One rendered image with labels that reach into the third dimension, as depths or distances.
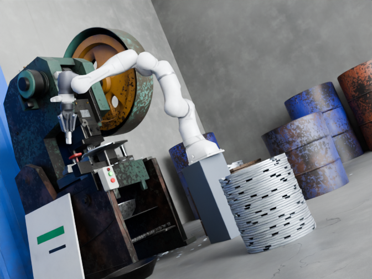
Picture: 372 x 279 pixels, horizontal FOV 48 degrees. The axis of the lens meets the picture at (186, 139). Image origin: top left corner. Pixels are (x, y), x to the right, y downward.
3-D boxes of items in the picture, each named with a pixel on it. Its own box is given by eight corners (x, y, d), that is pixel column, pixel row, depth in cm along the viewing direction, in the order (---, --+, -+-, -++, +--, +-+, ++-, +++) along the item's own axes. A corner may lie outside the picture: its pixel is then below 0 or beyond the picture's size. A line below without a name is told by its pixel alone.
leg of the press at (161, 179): (196, 239, 285) (148, 118, 296) (187, 245, 276) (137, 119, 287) (110, 267, 337) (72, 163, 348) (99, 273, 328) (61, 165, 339)
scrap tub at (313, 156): (359, 175, 278) (329, 108, 284) (342, 189, 244) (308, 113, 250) (302, 194, 302) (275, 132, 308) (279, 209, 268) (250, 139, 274)
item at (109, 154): (135, 157, 273) (128, 138, 275) (120, 161, 262) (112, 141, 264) (110, 170, 287) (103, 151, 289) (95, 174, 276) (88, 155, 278)
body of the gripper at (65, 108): (65, 103, 239) (65, 119, 240) (76, 102, 246) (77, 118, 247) (56, 103, 243) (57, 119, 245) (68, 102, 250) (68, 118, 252)
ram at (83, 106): (106, 133, 286) (91, 94, 290) (89, 136, 274) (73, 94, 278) (90, 143, 296) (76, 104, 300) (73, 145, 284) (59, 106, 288)
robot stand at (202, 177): (253, 227, 234) (222, 152, 239) (231, 239, 222) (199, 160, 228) (232, 232, 248) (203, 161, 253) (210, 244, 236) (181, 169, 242)
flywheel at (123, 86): (79, 109, 365) (140, 141, 330) (61, 110, 349) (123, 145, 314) (96, 25, 343) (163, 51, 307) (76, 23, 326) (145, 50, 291)
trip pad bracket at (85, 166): (101, 189, 247) (89, 158, 249) (88, 193, 239) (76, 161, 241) (94, 192, 250) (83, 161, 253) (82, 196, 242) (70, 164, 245)
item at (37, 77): (56, 96, 271) (44, 64, 273) (41, 96, 261) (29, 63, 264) (37, 110, 283) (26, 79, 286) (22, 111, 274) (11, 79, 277)
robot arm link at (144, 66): (175, 77, 253) (164, 51, 256) (175, 68, 237) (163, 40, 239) (145, 89, 251) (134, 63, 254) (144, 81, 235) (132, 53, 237)
